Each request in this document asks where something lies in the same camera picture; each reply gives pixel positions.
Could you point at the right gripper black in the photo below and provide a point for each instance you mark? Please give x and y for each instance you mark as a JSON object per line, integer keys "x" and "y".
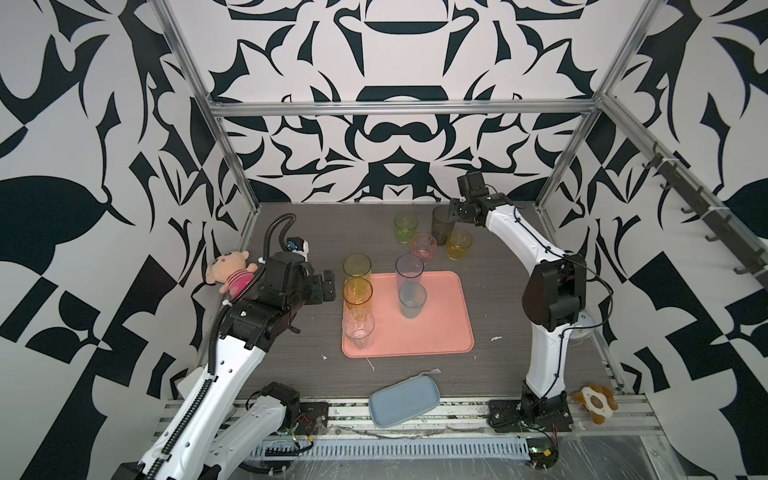
{"x": 454, "y": 209}

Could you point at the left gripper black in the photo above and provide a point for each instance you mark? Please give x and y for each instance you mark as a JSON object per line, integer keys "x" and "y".
{"x": 314, "y": 291}

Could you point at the tall dark grey glass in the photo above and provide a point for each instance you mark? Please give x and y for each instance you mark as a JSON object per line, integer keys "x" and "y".
{"x": 443, "y": 221}

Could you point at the small green glass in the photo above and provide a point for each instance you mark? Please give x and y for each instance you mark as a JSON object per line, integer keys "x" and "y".
{"x": 406, "y": 225}

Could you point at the tall blue glass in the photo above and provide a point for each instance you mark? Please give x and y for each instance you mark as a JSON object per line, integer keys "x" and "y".
{"x": 409, "y": 269}

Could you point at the clear stemmed glass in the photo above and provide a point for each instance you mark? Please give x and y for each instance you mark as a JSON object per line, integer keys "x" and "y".
{"x": 358, "y": 327}

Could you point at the tall amber glass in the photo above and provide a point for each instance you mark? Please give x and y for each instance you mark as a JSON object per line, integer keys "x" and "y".
{"x": 357, "y": 295}

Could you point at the tall green glass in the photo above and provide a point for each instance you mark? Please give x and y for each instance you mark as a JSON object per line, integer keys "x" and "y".
{"x": 357, "y": 265}

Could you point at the teal frosted cup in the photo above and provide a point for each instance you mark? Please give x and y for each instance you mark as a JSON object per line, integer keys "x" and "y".
{"x": 412, "y": 297}

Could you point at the pink plastic tray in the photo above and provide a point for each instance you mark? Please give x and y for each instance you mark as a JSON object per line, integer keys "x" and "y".
{"x": 442, "y": 327}

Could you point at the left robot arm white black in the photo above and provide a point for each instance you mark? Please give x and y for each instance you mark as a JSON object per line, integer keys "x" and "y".
{"x": 197, "y": 444}

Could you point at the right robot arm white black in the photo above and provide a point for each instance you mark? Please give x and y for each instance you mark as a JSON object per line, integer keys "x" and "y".
{"x": 554, "y": 296}

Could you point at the small yellow glass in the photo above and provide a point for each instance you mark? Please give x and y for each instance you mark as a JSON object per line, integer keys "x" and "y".
{"x": 458, "y": 244}

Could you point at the pink plush doll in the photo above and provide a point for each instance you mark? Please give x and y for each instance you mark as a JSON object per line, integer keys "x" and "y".
{"x": 232, "y": 272}

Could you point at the small pink glass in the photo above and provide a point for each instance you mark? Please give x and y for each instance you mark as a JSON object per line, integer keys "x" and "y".
{"x": 424, "y": 246}

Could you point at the orange white plush toy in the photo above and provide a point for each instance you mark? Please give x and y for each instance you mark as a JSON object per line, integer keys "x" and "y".
{"x": 598, "y": 400}

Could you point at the small green circuit board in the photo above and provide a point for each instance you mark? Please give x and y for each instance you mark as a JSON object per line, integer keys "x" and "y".
{"x": 543, "y": 454}

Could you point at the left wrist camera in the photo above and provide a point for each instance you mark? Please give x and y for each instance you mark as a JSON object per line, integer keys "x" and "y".
{"x": 298, "y": 246}

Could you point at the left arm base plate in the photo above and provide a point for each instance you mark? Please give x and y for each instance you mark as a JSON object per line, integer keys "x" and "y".
{"x": 308, "y": 418}

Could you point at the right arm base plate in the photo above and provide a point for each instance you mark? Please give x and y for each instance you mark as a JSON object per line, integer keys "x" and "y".
{"x": 528, "y": 413}

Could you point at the wall hook rail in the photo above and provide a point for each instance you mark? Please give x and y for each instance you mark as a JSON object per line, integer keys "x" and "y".
{"x": 701, "y": 203}

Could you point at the white cable duct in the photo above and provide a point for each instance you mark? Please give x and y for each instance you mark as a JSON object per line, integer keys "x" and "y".
{"x": 398, "y": 449}

